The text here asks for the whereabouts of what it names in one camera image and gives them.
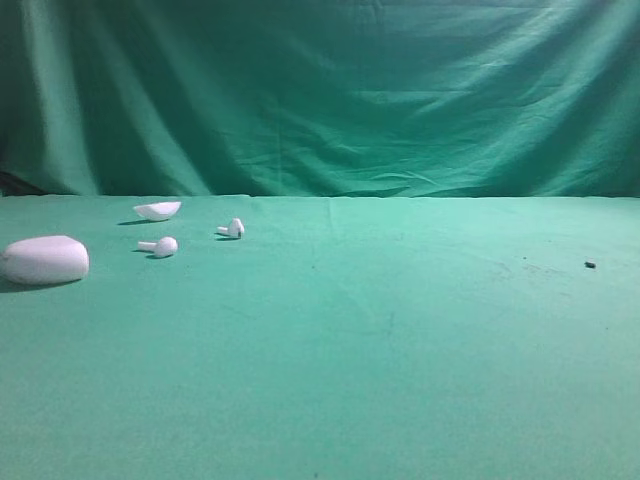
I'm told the white earbud with dark tip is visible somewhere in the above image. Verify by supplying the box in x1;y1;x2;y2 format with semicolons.
217;217;245;239

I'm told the white earbud near case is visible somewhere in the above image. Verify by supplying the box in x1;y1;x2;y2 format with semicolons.
137;236;179;258

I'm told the white earbud case lid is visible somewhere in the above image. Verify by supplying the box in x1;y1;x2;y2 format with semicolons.
133;201;182;222

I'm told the white earbud case body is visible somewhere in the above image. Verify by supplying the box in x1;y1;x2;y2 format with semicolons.
1;235;90;285

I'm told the green table cloth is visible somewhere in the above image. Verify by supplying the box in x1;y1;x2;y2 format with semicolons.
1;196;639;479

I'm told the green backdrop cloth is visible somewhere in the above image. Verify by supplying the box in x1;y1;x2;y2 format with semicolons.
1;1;639;197

